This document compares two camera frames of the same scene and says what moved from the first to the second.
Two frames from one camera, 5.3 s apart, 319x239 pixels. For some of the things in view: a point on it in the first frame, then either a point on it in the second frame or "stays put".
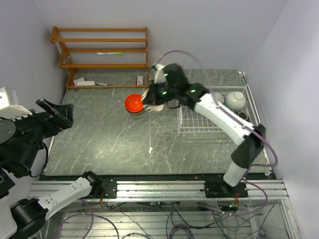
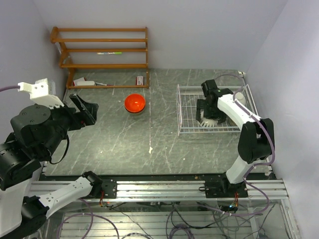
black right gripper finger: [150, 98] to [201, 104]
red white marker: [100, 83] stays put
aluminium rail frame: [157, 191] stays put
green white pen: [110, 53] stays put
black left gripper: [67, 109] to [88, 111]
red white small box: [140, 80] stays put
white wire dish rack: [238, 99] stays put
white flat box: [81, 82] stays put
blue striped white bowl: [151, 107] to [207, 122]
